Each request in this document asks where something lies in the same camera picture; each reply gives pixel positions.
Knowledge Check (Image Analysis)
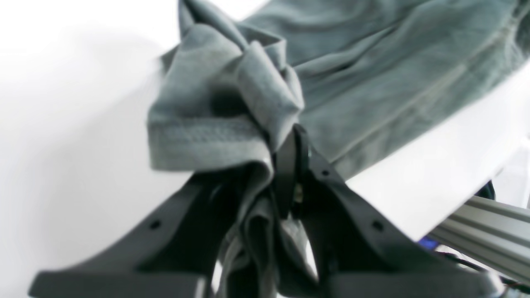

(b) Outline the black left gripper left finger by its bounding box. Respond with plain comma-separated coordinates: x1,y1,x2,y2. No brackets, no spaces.
29,166,250,298

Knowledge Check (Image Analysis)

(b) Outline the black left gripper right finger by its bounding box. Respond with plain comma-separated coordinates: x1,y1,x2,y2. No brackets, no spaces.
273,124,504,298

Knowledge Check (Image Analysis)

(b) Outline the dark grey t-shirt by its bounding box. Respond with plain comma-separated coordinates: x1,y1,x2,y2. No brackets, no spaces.
147,0,529,298

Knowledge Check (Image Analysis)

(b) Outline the aluminium frame rail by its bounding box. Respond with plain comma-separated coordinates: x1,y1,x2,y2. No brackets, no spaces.
429,196,530,285

